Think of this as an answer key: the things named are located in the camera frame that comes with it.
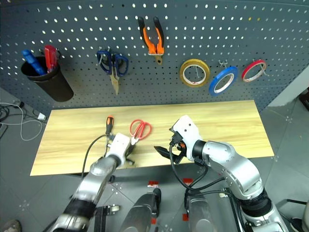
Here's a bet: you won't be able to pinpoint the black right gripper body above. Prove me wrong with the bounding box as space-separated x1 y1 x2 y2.
169 128 187 157

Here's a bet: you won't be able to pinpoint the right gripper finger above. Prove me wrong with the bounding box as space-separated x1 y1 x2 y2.
168 155 185 165
154 145 179 160

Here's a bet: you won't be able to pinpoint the blue tape roll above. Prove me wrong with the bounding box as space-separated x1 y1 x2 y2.
208 66 239 97

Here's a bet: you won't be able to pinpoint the yellow tape roll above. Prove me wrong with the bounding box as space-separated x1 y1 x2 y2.
179 58 211 88

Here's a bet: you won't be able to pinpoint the red tape roll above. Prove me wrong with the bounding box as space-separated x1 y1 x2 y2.
241 59 267 83

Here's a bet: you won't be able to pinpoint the grey metal pegboard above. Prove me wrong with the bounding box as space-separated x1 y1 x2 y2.
0 0 309 117

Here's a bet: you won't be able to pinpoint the orange and black screwdriver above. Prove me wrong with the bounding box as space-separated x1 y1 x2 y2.
104 115 115 155

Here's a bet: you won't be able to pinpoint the dark rounded robot leg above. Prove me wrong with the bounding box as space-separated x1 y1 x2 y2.
120 188 162 232
184 192 219 232

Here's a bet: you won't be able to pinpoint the black cylindrical tool cup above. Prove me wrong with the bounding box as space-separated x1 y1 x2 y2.
21 56 74 102

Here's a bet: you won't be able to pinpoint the orange and black pliers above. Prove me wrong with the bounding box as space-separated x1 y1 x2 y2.
138 16 166 66

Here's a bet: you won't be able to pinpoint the brown shoe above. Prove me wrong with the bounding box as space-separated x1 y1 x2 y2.
0 218 23 232

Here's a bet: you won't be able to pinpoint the dark brown box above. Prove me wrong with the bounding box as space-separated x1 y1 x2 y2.
298 88 309 110

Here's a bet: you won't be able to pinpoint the black and white shoe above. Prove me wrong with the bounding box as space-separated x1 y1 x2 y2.
289 217 306 232

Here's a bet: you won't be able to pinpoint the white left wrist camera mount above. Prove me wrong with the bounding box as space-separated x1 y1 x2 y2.
105 132 132 168

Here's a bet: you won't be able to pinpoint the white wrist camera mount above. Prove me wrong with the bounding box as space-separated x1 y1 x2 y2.
105 132 132 168
173 115 203 162

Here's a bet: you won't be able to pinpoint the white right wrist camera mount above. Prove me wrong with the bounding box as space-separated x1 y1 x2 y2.
173 115 203 162

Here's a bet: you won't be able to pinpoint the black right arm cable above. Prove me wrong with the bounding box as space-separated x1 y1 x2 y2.
169 144 234 198

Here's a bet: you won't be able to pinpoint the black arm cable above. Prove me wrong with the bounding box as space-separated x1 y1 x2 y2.
169 144 234 198
81 134 110 180

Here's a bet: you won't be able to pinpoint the red-handled scissors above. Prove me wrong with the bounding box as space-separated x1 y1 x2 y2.
129 119 153 146

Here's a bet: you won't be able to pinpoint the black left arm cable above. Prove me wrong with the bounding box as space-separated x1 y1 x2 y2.
81 134 110 180

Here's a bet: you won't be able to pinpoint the blue-handled scissors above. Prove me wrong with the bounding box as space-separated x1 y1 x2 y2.
96 49 129 96

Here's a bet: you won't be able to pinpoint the white floor cable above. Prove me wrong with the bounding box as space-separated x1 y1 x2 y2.
0 102 47 142

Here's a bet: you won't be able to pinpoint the black floor cables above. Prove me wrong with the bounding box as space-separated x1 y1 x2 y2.
0 101 25 123

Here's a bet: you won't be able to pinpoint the red-handled screwdriver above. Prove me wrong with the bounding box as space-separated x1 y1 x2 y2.
43 44 59 73

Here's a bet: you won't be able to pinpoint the blue-handled tool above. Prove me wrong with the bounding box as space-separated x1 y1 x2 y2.
22 49 47 76

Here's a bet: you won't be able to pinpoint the black metal stand frame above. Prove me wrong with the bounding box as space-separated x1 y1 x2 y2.
275 198 309 219

